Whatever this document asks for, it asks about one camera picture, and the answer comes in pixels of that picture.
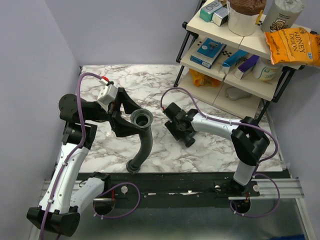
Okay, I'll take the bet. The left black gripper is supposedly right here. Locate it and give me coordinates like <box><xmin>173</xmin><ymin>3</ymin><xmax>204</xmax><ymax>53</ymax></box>
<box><xmin>83</xmin><ymin>87</ymin><xmax>149</xmax><ymax>138</ymax></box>

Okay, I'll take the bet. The black corrugated hose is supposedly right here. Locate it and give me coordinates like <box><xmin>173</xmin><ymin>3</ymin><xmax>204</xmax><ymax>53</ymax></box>
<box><xmin>126</xmin><ymin>109</ymin><xmax>154</xmax><ymax>174</ymax></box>

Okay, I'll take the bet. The grey T pipe fitting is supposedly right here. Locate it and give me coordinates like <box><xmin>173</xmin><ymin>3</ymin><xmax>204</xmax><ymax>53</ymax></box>
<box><xmin>180</xmin><ymin>131</ymin><xmax>197</xmax><ymax>148</ymax></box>

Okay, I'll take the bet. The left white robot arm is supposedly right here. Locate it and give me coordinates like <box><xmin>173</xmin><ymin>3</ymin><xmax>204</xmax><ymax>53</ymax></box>
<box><xmin>26</xmin><ymin>85</ymin><xmax>154</xmax><ymax>237</ymax></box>

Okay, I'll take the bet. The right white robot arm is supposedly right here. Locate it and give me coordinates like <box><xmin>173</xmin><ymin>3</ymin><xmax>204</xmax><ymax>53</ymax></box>
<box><xmin>163</xmin><ymin>102</ymin><xmax>270</xmax><ymax>196</ymax></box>

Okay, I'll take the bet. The orange snack bag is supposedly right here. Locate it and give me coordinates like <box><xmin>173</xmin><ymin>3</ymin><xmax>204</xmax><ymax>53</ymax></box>
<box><xmin>188</xmin><ymin>68</ymin><xmax>220</xmax><ymax>88</ymax></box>

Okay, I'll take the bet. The cream tiered shelf rack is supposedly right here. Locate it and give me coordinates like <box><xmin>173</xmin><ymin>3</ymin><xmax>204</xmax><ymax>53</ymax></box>
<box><xmin>174</xmin><ymin>0</ymin><xmax>304</xmax><ymax>120</ymax></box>

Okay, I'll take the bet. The blue product box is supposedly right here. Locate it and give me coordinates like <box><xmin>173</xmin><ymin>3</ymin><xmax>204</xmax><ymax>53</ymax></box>
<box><xmin>190</xmin><ymin>38</ymin><xmax>227</xmax><ymax>69</ymax></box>

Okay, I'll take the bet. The blue white carton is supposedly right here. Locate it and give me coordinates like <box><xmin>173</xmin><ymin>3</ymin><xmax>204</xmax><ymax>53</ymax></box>
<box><xmin>219</xmin><ymin>49</ymin><xmax>248</xmax><ymax>75</ymax></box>

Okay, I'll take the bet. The purple white carton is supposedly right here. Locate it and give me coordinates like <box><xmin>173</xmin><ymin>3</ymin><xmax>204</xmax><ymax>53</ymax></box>
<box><xmin>234</xmin><ymin>55</ymin><xmax>260</xmax><ymax>80</ymax></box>

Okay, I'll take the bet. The white round container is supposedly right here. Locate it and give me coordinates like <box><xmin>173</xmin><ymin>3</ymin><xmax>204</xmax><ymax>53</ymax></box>
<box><xmin>252</xmin><ymin>57</ymin><xmax>282</xmax><ymax>81</ymax></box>

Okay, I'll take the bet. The teal green box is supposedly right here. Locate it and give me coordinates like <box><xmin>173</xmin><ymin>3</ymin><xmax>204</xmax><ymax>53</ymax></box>
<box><xmin>199</xmin><ymin>0</ymin><xmax>223</xmax><ymax>23</ymax></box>

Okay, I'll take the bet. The silver small box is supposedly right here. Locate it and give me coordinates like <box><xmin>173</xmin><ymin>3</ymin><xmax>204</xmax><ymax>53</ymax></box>
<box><xmin>211</xmin><ymin>7</ymin><xmax>228</xmax><ymax>27</ymax></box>

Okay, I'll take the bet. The white tub brown lid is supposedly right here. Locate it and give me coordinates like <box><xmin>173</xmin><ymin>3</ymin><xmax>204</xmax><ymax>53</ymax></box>
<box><xmin>226</xmin><ymin>0</ymin><xmax>267</xmax><ymax>37</ymax></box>

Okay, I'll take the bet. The orange honey dijon chip bag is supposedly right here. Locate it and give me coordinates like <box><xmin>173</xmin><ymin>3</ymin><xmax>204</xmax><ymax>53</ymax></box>
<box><xmin>264</xmin><ymin>27</ymin><xmax>320</xmax><ymax>67</ymax></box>

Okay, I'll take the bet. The grey cylindrical canister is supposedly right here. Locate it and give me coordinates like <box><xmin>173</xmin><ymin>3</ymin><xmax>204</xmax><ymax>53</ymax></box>
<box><xmin>261</xmin><ymin>0</ymin><xmax>306</xmax><ymax>33</ymax></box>

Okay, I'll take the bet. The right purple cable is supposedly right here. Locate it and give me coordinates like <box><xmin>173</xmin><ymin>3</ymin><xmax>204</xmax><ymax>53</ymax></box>
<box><xmin>160</xmin><ymin>87</ymin><xmax>281</xmax><ymax>218</ymax></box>

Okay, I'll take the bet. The purple cable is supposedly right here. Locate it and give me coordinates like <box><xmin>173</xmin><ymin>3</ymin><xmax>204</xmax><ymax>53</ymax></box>
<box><xmin>38</xmin><ymin>72</ymin><xmax>141</xmax><ymax>240</ymax></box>
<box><xmin>160</xmin><ymin>87</ymin><xmax>281</xmax><ymax>218</ymax></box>

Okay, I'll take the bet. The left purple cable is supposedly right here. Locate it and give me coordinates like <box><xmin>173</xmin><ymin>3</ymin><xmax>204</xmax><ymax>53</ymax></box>
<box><xmin>38</xmin><ymin>72</ymin><xmax>141</xmax><ymax>240</ymax></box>

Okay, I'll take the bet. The aluminium frame rail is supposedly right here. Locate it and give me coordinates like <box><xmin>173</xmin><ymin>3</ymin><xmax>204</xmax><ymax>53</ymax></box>
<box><xmin>39</xmin><ymin>177</ymin><xmax>304</xmax><ymax>201</ymax></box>

